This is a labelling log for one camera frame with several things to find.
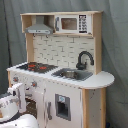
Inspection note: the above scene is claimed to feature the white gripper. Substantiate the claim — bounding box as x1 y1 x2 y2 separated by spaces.
8 83 26 113

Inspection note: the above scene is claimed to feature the white oven door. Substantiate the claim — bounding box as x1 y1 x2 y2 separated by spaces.
25 91 44 128

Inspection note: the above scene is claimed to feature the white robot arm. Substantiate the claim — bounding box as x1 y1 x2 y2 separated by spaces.
0 83 39 128

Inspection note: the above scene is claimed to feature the wooden toy kitchen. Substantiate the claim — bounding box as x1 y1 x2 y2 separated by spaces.
8 11 114 128

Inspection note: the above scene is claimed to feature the left red stove knob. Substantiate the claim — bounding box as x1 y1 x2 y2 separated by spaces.
13 77 19 82

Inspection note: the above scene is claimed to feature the red stove knob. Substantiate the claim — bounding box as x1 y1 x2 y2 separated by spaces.
31 81 37 88
13 77 19 82

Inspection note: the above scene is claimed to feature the right red stove knob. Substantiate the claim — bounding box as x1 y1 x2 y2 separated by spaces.
31 81 37 88

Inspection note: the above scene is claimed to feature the black toy stovetop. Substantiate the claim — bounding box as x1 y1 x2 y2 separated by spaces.
19 62 56 73

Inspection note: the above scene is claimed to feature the white cupboard door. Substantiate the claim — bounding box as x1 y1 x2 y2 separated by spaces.
45 82 82 128

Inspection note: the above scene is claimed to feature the grey toy sink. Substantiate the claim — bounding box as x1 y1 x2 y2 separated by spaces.
53 68 93 81

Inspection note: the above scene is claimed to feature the grey range hood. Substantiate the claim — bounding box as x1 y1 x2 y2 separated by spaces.
25 16 53 35

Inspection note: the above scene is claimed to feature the black toy faucet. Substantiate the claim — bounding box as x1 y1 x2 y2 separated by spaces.
75 50 95 71

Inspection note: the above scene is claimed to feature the white toy microwave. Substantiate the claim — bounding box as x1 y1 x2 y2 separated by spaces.
55 14 92 34

